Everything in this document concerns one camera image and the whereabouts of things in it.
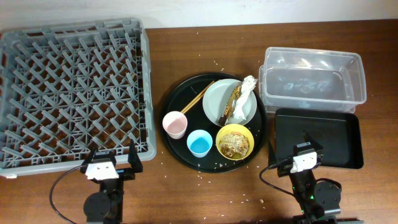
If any yellow bowl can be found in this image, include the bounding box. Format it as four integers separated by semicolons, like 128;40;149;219
216;124;255;161

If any food scraps and rice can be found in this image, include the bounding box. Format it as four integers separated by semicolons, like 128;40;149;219
219;132;249;158

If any pink plastic cup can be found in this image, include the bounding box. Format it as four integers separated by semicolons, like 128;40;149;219
162;111;188;139

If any blue plastic cup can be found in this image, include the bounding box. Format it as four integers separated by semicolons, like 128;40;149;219
187;129;213;158

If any white napkin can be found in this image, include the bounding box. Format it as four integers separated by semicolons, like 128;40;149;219
233;75;257;120

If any grey round plate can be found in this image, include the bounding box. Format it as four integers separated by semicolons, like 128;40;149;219
203;78;257;126

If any wooden chopstick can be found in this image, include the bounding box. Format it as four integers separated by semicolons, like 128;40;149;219
181;81;215;114
181;90;206;114

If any brown snack wrapper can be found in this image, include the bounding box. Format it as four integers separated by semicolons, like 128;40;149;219
218;83;242;126

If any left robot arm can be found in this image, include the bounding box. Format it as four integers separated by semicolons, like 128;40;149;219
80;142;143;224

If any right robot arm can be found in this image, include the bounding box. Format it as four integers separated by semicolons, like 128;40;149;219
267;131;342;223

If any clear plastic waste bin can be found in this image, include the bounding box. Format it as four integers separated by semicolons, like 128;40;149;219
258;47;367;113

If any grey plastic dishwasher rack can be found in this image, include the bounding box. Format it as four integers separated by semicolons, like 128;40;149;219
1;18;157;179

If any black rectangular tray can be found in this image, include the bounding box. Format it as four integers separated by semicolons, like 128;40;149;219
275;108;364;169

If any round black serving tray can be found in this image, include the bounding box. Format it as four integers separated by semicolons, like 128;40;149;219
160;73;267;173

